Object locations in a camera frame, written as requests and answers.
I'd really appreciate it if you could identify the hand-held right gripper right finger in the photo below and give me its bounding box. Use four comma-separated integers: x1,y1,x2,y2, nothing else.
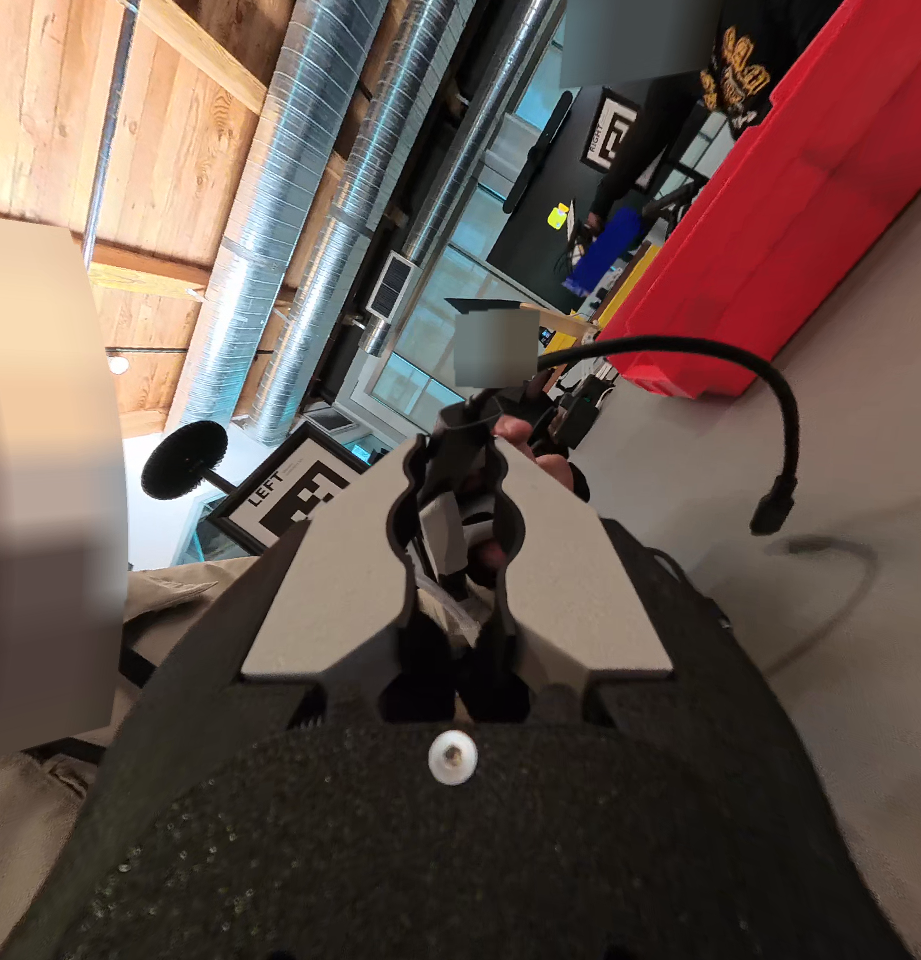
459,439,675,724

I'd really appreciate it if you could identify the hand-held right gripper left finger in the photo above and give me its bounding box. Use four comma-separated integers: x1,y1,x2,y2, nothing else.
240,437,462,724

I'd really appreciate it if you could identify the black USB hub with cable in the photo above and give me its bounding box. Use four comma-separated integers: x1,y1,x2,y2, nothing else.
429,336,801,537

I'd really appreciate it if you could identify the red plastic bin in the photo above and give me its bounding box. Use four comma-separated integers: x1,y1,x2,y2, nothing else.
595,0,921,400

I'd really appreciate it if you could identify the grey desk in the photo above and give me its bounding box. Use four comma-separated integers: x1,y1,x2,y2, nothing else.
573,172,921,960

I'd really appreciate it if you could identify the person's left hand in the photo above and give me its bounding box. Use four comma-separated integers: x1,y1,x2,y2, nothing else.
493,416,579,496

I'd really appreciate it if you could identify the black white tag sign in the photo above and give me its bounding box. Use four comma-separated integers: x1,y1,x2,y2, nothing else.
580,86,642,175
209,420,372,556

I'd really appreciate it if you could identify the yellow plastic bin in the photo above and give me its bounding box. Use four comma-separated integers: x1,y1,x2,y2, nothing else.
595,240,660,327

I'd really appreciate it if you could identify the small blue bin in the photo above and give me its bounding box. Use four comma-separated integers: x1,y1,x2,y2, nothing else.
564,208,642,297

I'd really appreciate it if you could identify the black monitor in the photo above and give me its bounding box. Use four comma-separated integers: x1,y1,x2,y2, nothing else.
486,75,657,316

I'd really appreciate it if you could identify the white framed panel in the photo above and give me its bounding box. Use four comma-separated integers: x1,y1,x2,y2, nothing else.
365,251,418,322

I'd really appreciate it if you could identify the black video bar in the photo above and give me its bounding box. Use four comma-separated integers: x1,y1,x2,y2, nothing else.
505,90,574,215

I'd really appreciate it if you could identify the large silver insulated duct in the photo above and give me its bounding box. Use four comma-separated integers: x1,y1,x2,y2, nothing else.
168,0,390,440

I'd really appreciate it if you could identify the silver spiral duct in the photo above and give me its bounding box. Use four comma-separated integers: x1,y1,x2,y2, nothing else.
400,0,567,264

